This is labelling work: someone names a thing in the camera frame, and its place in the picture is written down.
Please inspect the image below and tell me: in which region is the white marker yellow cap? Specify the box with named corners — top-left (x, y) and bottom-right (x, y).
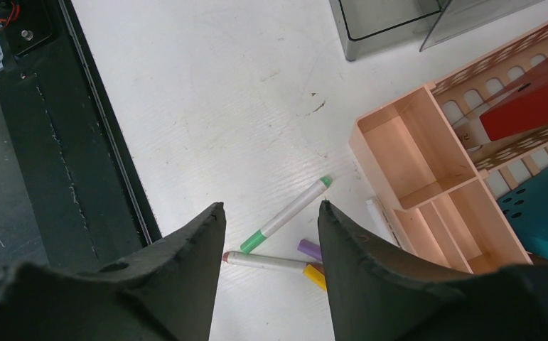
top-left (303, 264), bottom-right (327, 291)

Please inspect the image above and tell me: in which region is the clear grey drawer organizer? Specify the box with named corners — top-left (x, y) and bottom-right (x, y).
top-left (330, 0), bottom-right (537, 62)

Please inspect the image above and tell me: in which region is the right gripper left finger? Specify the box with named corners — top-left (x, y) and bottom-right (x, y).
top-left (0, 202), bottom-right (226, 340)

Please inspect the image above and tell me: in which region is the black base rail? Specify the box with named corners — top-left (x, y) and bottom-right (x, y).
top-left (0, 1), bottom-right (162, 272)

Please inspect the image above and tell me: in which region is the peach plastic file rack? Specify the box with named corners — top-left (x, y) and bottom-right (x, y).
top-left (349, 21), bottom-right (548, 274)

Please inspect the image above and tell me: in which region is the thin white pen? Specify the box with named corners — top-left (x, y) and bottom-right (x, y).
top-left (365, 197), bottom-right (399, 247)

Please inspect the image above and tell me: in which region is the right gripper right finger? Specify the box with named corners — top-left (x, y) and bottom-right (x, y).
top-left (318, 200), bottom-right (548, 340)

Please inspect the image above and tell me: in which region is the white marker green tip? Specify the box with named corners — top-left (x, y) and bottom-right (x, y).
top-left (240, 176), bottom-right (333, 254)

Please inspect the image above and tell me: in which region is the red folder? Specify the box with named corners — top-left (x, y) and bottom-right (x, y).
top-left (480, 58), bottom-right (548, 141)

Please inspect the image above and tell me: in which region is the teal blue folder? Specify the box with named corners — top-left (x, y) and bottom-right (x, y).
top-left (497, 167), bottom-right (548, 260)

